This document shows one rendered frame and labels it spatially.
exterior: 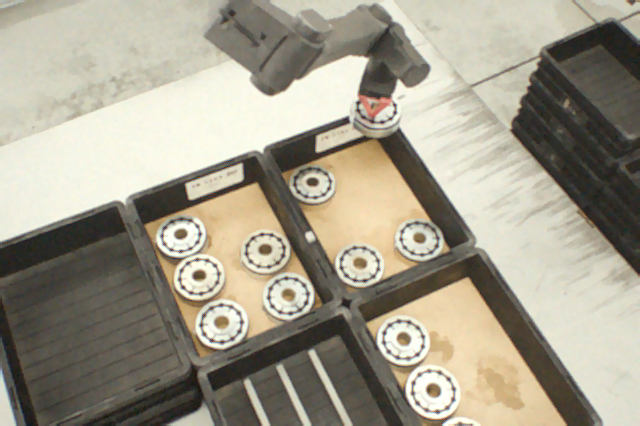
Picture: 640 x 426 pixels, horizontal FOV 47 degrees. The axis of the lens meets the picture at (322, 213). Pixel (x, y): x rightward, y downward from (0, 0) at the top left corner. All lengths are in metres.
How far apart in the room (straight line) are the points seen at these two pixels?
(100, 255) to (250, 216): 0.32
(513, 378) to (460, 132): 0.71
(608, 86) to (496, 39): 0.86
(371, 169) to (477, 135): 0.38
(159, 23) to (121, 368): 1.99
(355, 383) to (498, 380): 0.27
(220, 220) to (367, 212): 0.32
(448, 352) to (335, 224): 0.36
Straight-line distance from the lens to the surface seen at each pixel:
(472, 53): 3.14
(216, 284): 1.47
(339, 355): 1.44
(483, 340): 1.50
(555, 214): 1.85
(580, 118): 2.32
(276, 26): 0.90
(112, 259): 1.57
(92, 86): 3.01
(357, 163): 1.66
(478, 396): 1.45
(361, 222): 1.58
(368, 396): 1.42
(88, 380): 1.47
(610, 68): 2.53
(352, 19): 1.21
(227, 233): 1.56
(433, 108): 1.96
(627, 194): 2.32
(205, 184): 1.56
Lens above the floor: 2.17
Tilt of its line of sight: 58 degrees down
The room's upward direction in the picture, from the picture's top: 4 degrees clockwise
